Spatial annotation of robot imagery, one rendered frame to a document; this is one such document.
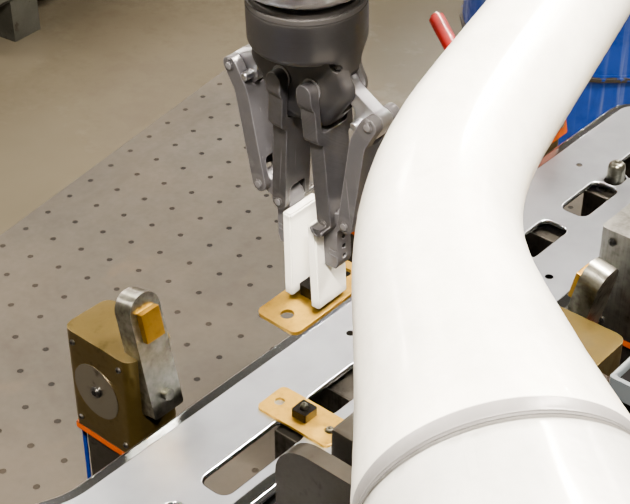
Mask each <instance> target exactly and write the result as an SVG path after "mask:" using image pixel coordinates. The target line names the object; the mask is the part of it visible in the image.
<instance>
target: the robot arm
mask: <svg viewBox="0 0 630 504"><path fill-rule="evenodd" d="M244 5H245V22H246V36H247V40H248V43H249V44H248V45H246V46H244V47H242V48H240V49H239V50H237V51H235V52H233V53H232V54H230V55H228V56H226V57H225V58H224V59H223V64H224V67H225V69H226V71H227V74H228V76H229V78H230V80H231V83H232V85H233V87H234V89H235V94H236V99H237V104H238V109H239V114H240V120H241V125H242V130H243V135H244V140H245V145H246V150H247V155H248V160H249V165H250V171H251V176H252V181H253V184H254V186H255V187H256V188H257V189H258V190H259V191H264V190H267V191H268V192H270V193H271V194H272V199H273V202H274V204H275V205H276V206H277V207H278V226H279V227H278V233H279V236H280V239H281V241H283V242H284V253H285V283H286V292H288V293H290V294H292V295H293V294H295V293H296V292H298V291H299V290H300V283H301V282H302V281H303V280H305V279H306V278H308V277H309V276H310V282H311V301H312V306H313V307H315V308H317V309H320V308H322V307H323V306H324V305H326V304H327V303H328V302H330V301H331V300H333V299H334V298H335V297H337V296H338V295H339V294H341V293H342V292H343V291H345V290H346V265H345V262H346V261H347V260H349V258H350V256H351V243H350V242H351V233H352V232H353V231H355V236H354V244H353V256H352V324H353V375H354V417H353V451H352V476H351V496H350V504H630V414H629V413H628V411H627V410H626V408H625V407H624V405H623V404H622V402H621V401H620V399H619V398H618V396H617V395H616V393H615V392H614V390H613V389H612V388H611V386H610V385H609V383H608V382H607V380H606V379H605V377H604V376H603V374H602V373H601V371H600V370H599V368H598V367H597V365H596V364H595V363H594V361H593V360H592V358H591V357H590V355H589V354H588V352H587V351H586V349H585V348H584V346H583V344H582V343H581V341H580V339H579V338H578V336H577V335H576V333H575V331H574V330H573V328H572V326H571V325H570V323H569V321H568V320H567V318H566V317H565V315H564V313H563V312H562V310H561V308H560V307H559V305H558V303H557V302H556V300H555V298H554V297H553V295H552V293H551V292H550V290H549V289H548V287H547V285H546V283H545V282H544V280H543V278H542V276H541V274H540V272H539V271H538V269H537V267H536V265H535V263H534V261H533V259H532V257H531V254H530V252H529V249H528V246H527V243H526V240H525V235H524V228H523V210H524V204H525V200H526V196H527V193H528V189H529V186H530V183H531V181H532V179H533V176H534V174H535V172H536V170H537V168H538V166H539V164H540V162H541V160H542V158H543V156H544V155H545V153H546V151H547V150H548V148H549V146H550V145H551V143H552V141H553V140H554V138H555V136H556V134H557V133H558V131H559V130H560V128H561V126H562V125H563V123H564V121H565V120H566V118H567V116H568V115H569V113H570V112H571V110H572V108H573V107H574V105H575V103H576V102H577V100H578V98H579V97H580V95H581V94H582V92H583V90H584V89H585V87H586V85H587V84H588V82H589V81H590V79H591V77H592V76H593V74H594V72H595V71H596V69H597V67H598V66H599V64H600V63H601V61H602V59H603V58H604V56H605V54H606V53H607V51H608V50H609V48H610V46H611V45H612V43H613V41H614V40H615V38H616V36H617V35H618V33H619V32H620V30H621V28H622V27H623V25H624V23H625V22H626V20H627V18H628V17H629V15H630V0H486V1H485V3H484V4H483V5H482V6H481V7H480V9H479V10H478V11H477V12H476V13H475V15H474V16H473V17H472V18H471V19H470V21H469V22H468V23H467V24H466V25H465V27H464V28H463V29H462V30H461V31H460V33H459V34H458V35H457V36H456V37H455V39H454V40H453V41H452V42H451V43H450V45H449V46H448V47H447V48H446V49H445V51H444V52H443V53H442V54H441V56H440V57H439V58H438V59H437V61H436V62H435V63H434V64H433V66H432V67H431V68H430V69H429V71H428V72H427V73H426V74H425V76H424V77H423V78H422V79H421V81H420V82H419V83H418V84H417V86H416V87H415V88H414V90H413V91H412V93H411V94H410V95H409V97H408V98H407V99H406V101H405V103H404V104H403V106H402V107H401V109H399V107H398V106H397V105H396V104H395V103H392V102H389V103H387V104H386V105H384V106H382V105H381V104H380V103H379V102H378V100H377V99H376V98H375V97H374V96H373V95H372V94H371V93H370V92H369V91H368V90H367V87H368V78H367V75H366V72H365V70H364V67H363V64H362V54H363V50H364V47H365V44H366V41H367V38H368V34H369V0H244ZM352 107H353V108H354V111H355V115H354V121H353V113H352ZM350 128H351V130H353V131H354V133H353V135H352V137H351V139H350V143H349V129H350ZM310 158H311V163H312V174H313V182H312V181H310ZM268 162H271V164H272V165H270V166H269V167H267V165H266V164H267V163H268ZM312 184H314V185H313V186H311V185H312ZM313 189H314V194H313V193H311V194H310V195H308V196H307V197H305V198H304V195H305V194H306V193H308V192H309V191H311V190H313Z"/></svg>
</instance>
